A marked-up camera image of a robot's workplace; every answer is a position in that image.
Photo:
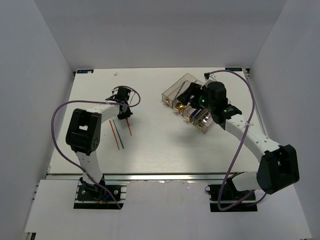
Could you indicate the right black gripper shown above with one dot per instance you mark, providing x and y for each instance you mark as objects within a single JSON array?
[{"x": 192, "y": 89}]

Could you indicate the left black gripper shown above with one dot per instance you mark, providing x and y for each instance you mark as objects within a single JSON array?
[{"x": 127, "y": 115}]

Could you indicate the orange chopstick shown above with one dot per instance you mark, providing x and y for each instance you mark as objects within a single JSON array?
[
  {"x": 114, "y": 134},
  {"x": 129, "y": 127}
]

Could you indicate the green chopstick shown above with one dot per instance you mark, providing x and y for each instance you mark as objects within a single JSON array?
[
  {"x": 180, "y": 88},
  {"x": 118, "y": 134}
]

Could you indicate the colourful rainbow spoon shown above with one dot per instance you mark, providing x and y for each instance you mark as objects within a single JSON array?
[{"x": 179, "y": 108}]

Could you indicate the blue plastic knife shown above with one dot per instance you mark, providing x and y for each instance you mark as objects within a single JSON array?
[{"x": 194, "y": 113}]

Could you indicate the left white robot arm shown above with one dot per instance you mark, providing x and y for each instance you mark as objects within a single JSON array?
[{"x": 84, "y": 133}]

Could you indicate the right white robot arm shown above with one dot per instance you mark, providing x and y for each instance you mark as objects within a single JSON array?
[{"x": 278, "y": 164}]

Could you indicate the clear four-compartment organizer tray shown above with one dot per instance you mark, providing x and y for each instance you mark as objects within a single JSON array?
[{"x": 175, "y": 98}]

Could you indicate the right blue table label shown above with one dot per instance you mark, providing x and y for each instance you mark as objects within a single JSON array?
[{"x": 234, "y": 69}]

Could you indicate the blue table label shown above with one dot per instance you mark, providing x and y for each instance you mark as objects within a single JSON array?
[
  {"x": 234, "y": 69},
  {"x": 84, "y": 71}
]

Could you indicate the left blue table label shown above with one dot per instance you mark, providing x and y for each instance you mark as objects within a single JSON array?
[{"x": 84, "y": 71}]

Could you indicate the aluminium right table rail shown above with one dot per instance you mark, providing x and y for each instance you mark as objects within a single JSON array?
[{"x": 246, "y": 72}]

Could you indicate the aluminium table rail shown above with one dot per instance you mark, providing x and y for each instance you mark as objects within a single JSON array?
[
  {"x": 144, "y": 177},
  {"x": 246, "y": 72}
]

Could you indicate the aluminium front table rail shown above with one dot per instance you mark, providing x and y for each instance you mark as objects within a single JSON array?
[{"x": 144, "y": 177}]

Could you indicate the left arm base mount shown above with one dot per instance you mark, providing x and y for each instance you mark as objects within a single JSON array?
[{"x": 86, "y": 199}]

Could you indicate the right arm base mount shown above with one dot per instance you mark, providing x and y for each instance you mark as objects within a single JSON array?
[{"x": 229, "y": 197}]

